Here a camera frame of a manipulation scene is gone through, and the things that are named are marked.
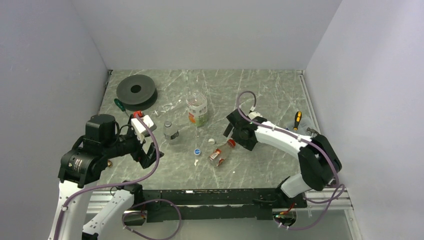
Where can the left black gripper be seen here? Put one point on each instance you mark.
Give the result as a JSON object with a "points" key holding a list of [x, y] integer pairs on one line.
{"points": [[145, 159]]}

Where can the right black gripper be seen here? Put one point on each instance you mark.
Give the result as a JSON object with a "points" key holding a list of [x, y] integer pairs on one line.
{"points": [[234, 136]]}

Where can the clear bottle black label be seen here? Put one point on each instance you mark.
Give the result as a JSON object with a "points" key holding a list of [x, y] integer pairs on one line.
{"points": [[170, 131]]}

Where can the green fruit tea bottle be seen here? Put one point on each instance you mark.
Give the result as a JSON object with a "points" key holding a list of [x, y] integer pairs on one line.
{"points": [[197, 108]]}

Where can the clear Pocari Sweat bottle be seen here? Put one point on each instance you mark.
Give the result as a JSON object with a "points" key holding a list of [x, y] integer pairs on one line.
{"points": [[166, 108]]}

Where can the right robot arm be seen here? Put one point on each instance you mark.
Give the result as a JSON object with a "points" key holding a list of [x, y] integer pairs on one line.
{"points": [[317, 159]]}

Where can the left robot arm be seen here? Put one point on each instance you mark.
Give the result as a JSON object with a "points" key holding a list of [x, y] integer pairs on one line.
{"points": [[82, 166]]}

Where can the small orange cap bottle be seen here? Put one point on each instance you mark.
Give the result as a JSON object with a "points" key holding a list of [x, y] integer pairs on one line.
{"points": [[221, 153]]}

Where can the yellow black screwdriver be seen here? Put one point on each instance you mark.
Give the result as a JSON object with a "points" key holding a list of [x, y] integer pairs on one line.
{"points": [[297, 120]]}

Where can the small metal hammer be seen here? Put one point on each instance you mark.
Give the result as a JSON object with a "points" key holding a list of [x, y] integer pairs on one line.
{"points": [[312, 132]]}

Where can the black filament spool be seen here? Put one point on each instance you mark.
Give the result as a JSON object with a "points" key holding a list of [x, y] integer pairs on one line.
{"points": [[137, 92]]}

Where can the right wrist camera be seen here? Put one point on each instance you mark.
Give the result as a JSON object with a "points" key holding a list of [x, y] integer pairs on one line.
{"points": [[253, 113]]}

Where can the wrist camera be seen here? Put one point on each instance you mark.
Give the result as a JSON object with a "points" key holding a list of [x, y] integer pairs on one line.
{"points": [[253, 113], [142, 125]]}

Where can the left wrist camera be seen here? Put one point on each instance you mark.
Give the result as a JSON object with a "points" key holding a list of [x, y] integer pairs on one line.
{"points": [[142, 125]]}

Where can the green handled screwdriver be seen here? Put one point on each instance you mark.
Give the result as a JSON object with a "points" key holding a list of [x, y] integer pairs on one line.
{"points": [[120, 105]]}

